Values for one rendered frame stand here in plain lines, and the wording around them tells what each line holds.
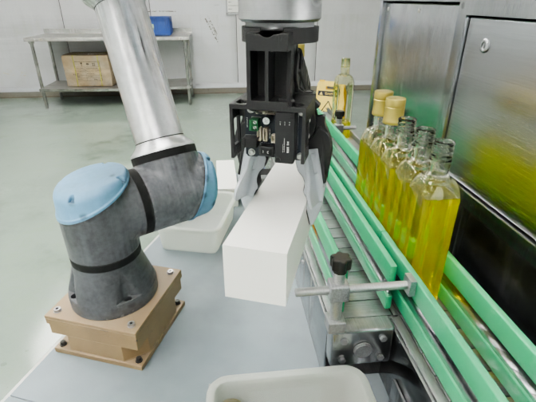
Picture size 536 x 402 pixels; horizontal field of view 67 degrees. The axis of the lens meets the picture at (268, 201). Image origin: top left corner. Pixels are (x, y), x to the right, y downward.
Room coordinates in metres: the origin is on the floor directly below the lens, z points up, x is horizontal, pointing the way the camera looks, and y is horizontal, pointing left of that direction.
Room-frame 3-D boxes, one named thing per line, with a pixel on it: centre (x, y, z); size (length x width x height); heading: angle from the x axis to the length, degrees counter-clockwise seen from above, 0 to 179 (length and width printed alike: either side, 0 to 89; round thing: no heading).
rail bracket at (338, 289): (0.45, -0.12, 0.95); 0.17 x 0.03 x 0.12; 96
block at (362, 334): (0.45, -0.14, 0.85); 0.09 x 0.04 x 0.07; 96
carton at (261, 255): (0.42, -0.02, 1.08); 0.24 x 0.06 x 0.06; 166
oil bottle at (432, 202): (0.53, -0.24, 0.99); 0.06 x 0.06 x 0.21; 7
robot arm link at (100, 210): (0.59, 0.27, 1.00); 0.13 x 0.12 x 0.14; 127
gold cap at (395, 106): (0.70, -0.22, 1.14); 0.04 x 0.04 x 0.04
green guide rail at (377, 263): (1.36, -0.09, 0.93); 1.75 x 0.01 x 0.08; 6
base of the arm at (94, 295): (0.59, 0.28, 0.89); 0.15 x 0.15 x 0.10
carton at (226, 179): (1.21, 0.13, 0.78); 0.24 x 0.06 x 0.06; 7
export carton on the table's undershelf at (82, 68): (5.76, 2.40, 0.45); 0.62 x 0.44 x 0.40; 91
